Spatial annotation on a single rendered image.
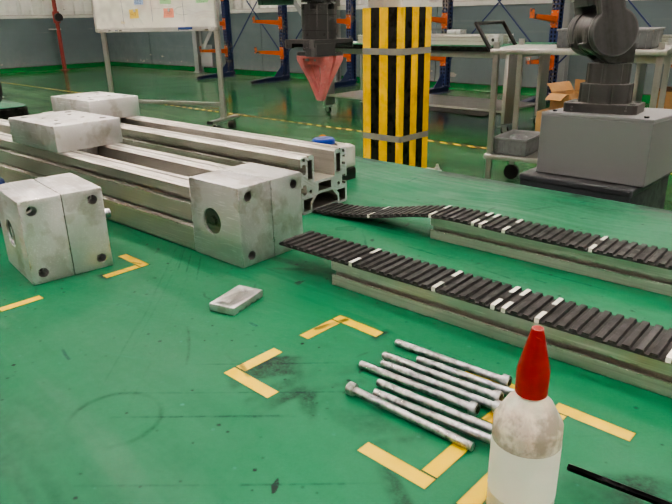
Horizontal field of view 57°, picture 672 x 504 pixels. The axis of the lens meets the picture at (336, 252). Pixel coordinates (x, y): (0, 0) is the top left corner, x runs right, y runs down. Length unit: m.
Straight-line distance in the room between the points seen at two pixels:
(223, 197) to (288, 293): 0.14
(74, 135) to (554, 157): 0.80
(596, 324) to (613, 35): 0.69
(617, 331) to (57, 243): 0.57
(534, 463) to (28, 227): 0.56
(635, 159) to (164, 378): 0.84
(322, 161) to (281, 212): 0.23
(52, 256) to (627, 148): 0.87
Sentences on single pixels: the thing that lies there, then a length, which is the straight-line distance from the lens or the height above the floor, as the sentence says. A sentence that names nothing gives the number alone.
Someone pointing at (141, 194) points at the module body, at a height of 0.84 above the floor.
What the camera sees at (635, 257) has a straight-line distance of 0.71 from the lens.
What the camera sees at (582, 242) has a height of 0.81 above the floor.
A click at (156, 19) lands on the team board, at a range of 6.78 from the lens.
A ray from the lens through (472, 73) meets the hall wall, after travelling 9.57.
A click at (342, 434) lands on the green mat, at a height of 0.78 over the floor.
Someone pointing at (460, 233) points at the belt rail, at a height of 0.79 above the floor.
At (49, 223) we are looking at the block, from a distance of 0.74.
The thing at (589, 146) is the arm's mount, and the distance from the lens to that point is 1.15.
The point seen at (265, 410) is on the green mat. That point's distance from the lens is 0.47.
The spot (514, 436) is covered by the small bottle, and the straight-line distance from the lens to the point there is 0.35.
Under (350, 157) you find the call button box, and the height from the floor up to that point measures 0.82.
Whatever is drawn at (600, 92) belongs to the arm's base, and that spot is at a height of 0.92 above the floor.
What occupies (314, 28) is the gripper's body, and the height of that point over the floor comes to 1.03.
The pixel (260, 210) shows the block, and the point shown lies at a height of 0.84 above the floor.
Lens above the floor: 1.05
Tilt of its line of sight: 21 degrees down
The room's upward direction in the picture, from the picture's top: 1 degrees counter-clockwise
